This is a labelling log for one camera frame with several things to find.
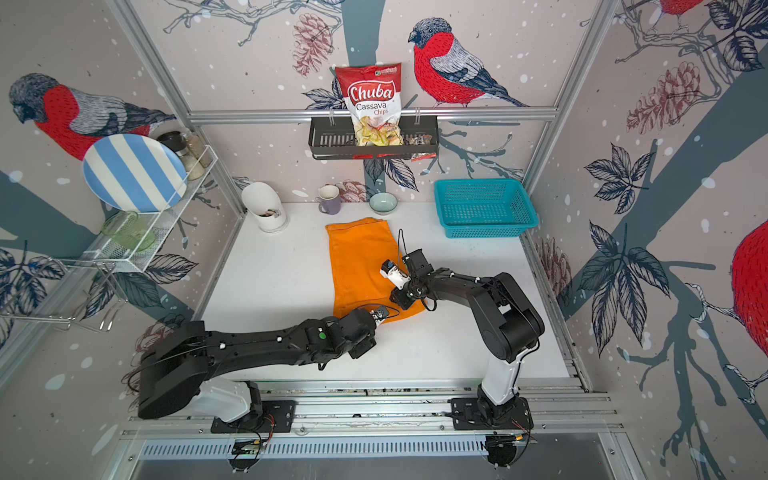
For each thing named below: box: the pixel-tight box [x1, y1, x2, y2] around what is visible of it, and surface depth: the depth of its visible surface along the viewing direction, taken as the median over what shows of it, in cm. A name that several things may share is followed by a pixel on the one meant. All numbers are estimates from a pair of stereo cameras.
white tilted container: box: [241, 181, 287, 232], surface depth 110 cm
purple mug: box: [318, 184, 341, 215], surface depth 117 cm
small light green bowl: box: [369, 192, 398, 215], surface depth 121 cm
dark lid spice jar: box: [157, 130, 191, 175], surface depth 81 cm
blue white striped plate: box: [83, 134, 188, 215], surface depth 74 cm
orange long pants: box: [326, 218, 425, 324], surface depth 106 cm
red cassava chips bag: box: [335, 63, 404, 147], surface depth 83 cm
